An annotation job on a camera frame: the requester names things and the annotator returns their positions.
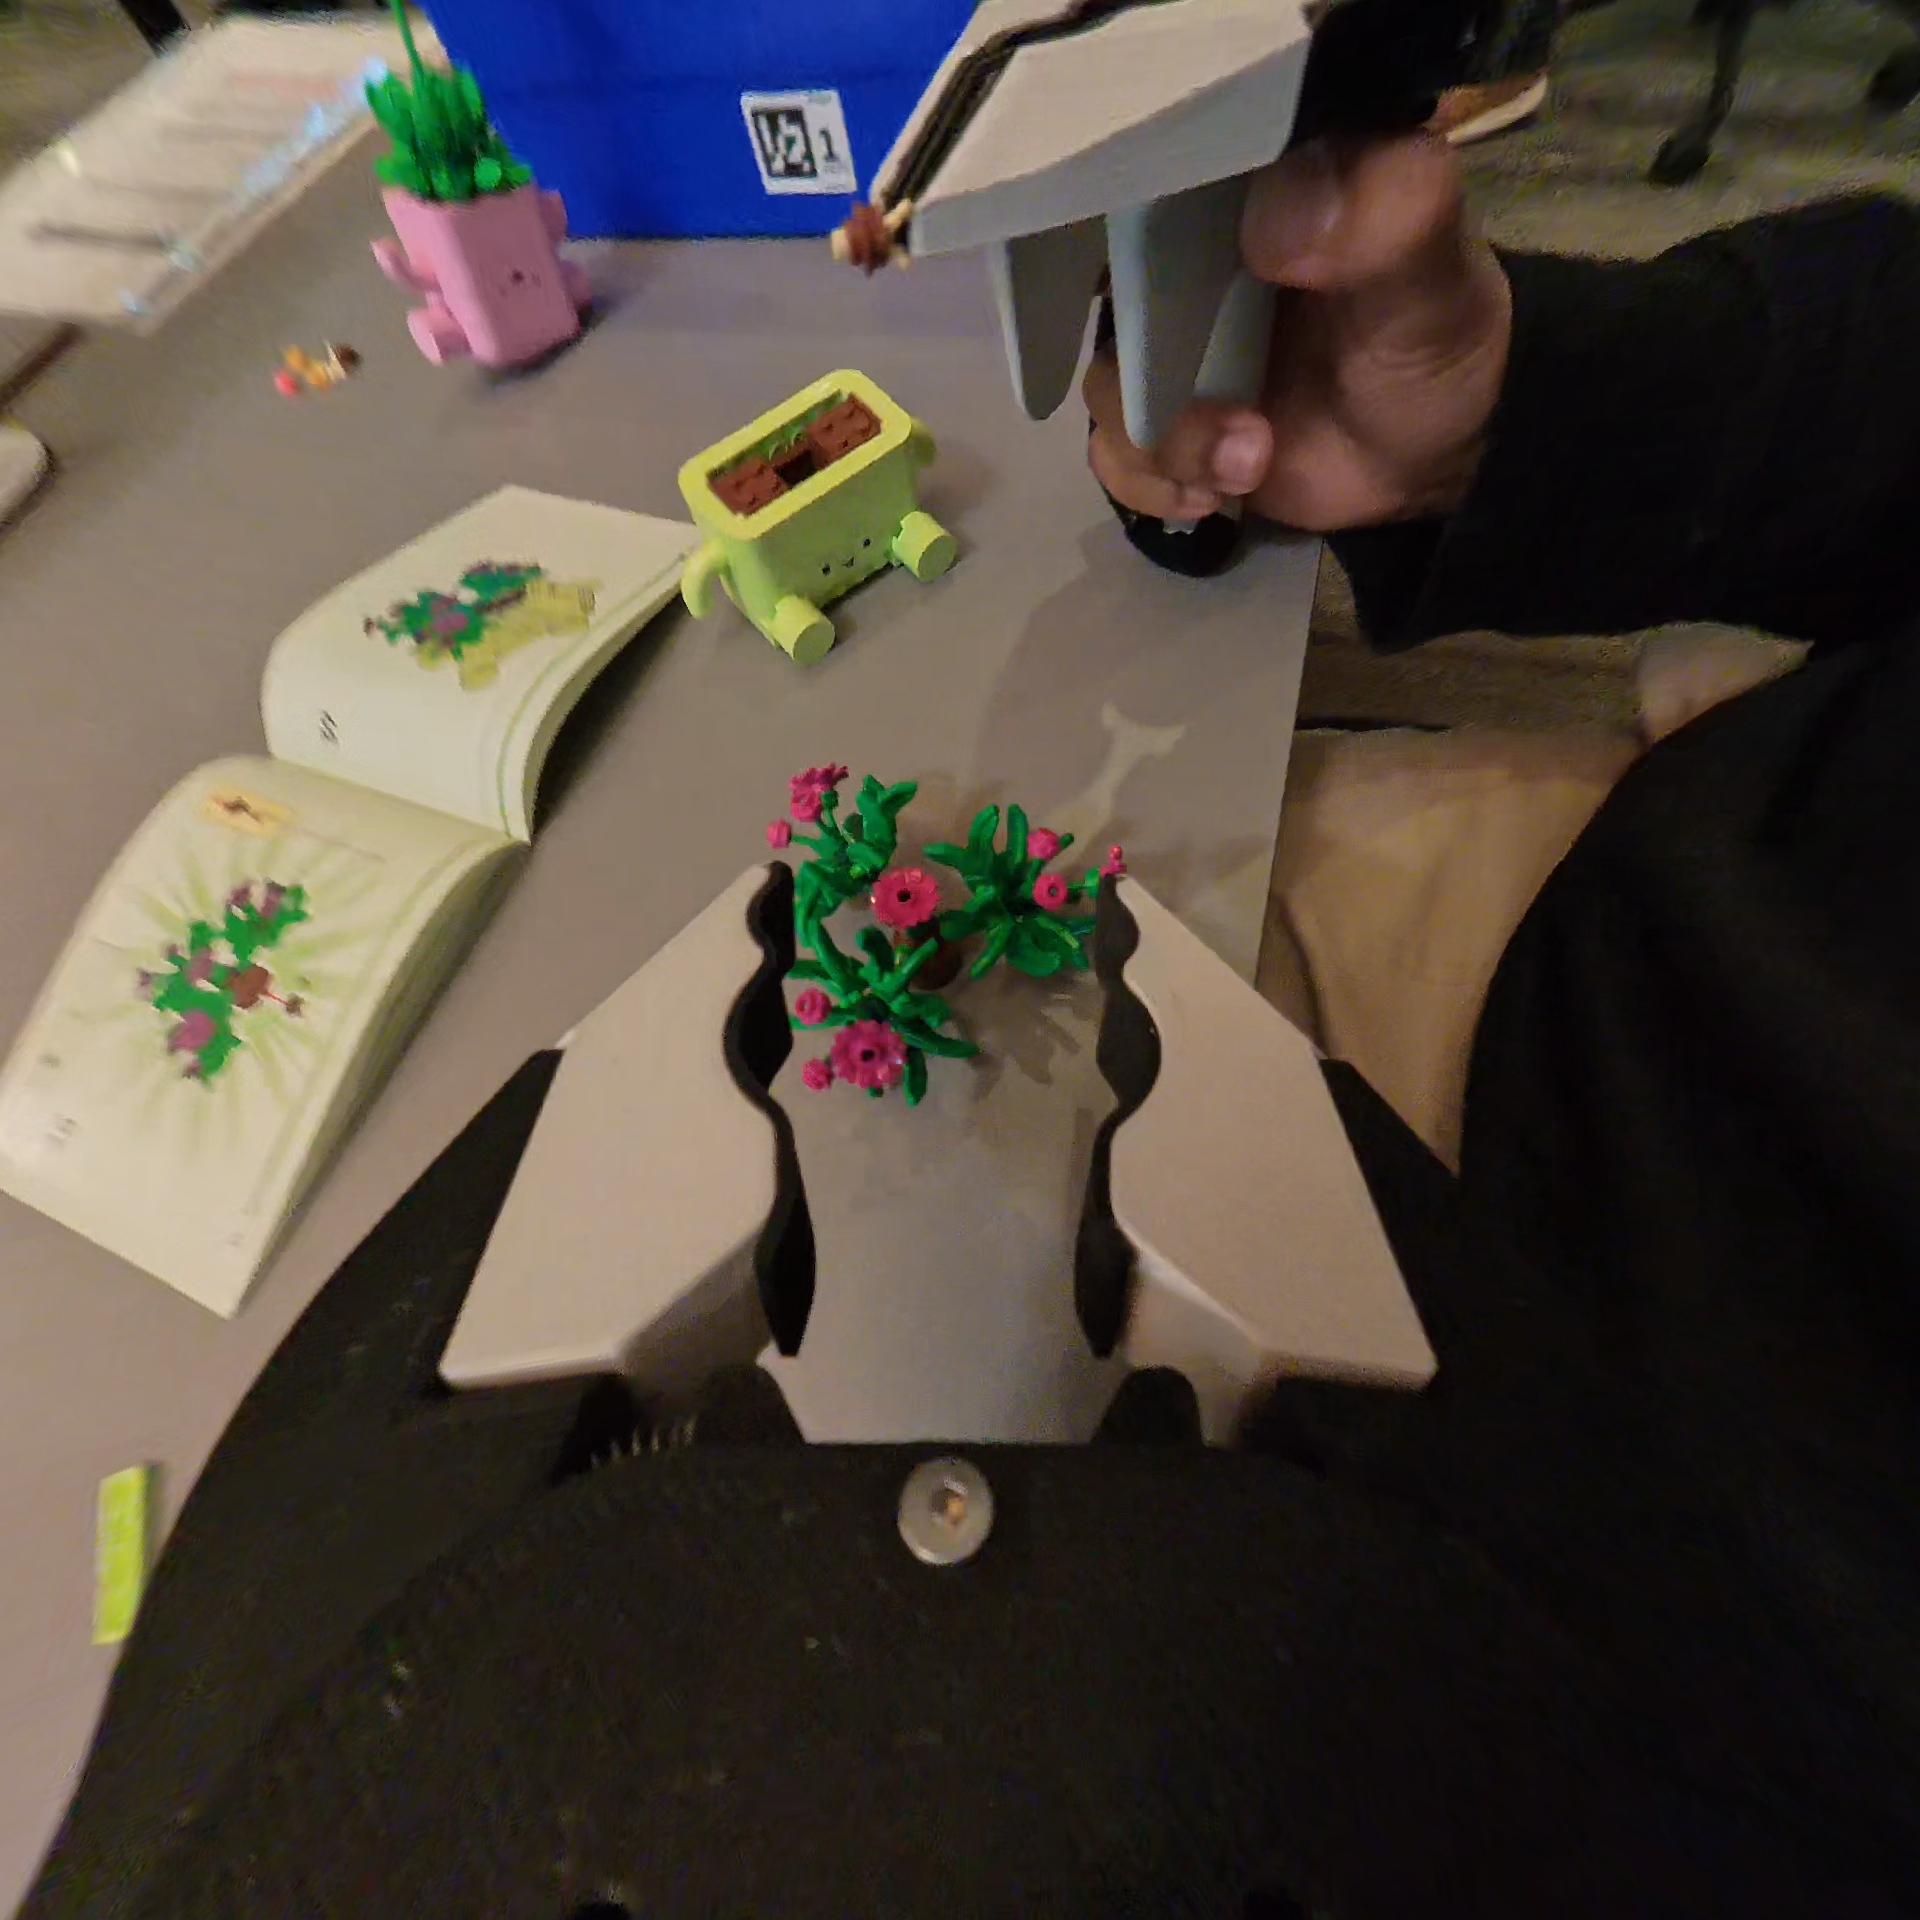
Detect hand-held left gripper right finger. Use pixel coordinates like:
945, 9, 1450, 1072
1073, 874, 1439, 1392

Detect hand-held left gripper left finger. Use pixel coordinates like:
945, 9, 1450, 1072
439, 863, 823, 1391

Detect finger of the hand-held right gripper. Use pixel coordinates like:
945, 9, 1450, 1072
873, 0, 1143, 227
907, 0, 1325, 260

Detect green toy plant pink flowers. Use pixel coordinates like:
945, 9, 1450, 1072
765, 761, 1130, 1108

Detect person's right hand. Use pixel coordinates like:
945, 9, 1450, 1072
1084, 128, 1517, 535

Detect blue plastic bin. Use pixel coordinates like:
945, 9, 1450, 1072
420, 0, 977, 243

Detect person's beige trousers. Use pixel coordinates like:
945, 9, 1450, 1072
1260, 623, 1818, 1174

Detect lime green toy flowerpot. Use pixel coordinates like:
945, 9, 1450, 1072
679, 371, 961, 670

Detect person's dark jacket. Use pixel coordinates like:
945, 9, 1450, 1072
1351, 631, 1920, 1920

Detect pink toy flowerpot with plant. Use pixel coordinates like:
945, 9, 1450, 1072
367, 0, 595, 369

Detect open toy instruction booklet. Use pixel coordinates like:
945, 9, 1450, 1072
0, 486, 699, 1319

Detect lime green flat brick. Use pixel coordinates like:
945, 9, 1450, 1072
94, 1464, 159, 1649

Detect laminated instruction sheet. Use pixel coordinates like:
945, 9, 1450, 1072
0, 17, 436, 324

